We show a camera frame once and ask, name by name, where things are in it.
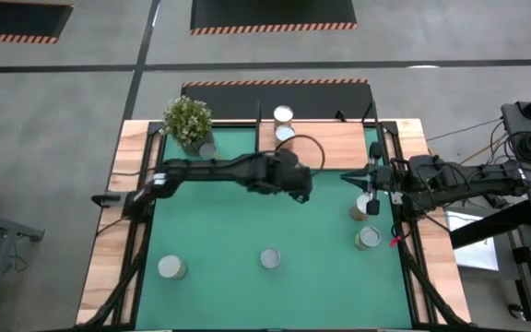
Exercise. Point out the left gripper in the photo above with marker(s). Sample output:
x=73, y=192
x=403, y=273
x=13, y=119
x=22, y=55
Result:
x=293, y=177

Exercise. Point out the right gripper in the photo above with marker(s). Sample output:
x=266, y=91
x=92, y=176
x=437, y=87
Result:
x=397, y=180

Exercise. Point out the tall tin can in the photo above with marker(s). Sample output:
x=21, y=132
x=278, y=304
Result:
x=283, y=113
x=357, y=207
x=171, y=266

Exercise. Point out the peas tin can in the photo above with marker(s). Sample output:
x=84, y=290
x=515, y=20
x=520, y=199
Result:
x=369, y=236

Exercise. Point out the green red tin can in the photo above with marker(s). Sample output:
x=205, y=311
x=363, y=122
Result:
x=207, y=150

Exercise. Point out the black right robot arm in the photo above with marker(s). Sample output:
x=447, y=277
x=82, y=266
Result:
x=477, y=177

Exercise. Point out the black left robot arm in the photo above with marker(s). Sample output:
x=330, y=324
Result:
x=210, y=169

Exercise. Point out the beans tin can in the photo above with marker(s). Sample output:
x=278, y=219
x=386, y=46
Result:
x=285, y=133

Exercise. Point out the small red clip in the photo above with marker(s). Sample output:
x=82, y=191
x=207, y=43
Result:
x=394, y=240

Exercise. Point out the green table mat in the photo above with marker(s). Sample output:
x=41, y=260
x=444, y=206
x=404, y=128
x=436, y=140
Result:
x=247, y=221

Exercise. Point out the black floor mat striped edge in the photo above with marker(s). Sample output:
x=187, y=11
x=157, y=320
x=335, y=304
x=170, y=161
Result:
x=321, y=99
x=270, y=14
x=16, y=18

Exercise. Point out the short pineapple rings can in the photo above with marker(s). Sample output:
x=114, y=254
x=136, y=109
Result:
x=270, y=258

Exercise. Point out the white-flowered plant in striped pot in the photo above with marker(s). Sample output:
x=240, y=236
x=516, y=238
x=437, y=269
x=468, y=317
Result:
x=187, y=120

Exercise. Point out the black cart beam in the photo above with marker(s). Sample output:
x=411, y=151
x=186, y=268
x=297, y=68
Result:
x=491, y=226

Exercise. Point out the white sheet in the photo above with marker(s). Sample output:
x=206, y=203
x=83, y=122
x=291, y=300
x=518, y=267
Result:
x=477, y=256

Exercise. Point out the grey equipment cart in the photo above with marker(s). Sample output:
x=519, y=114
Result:
x=514, y=115

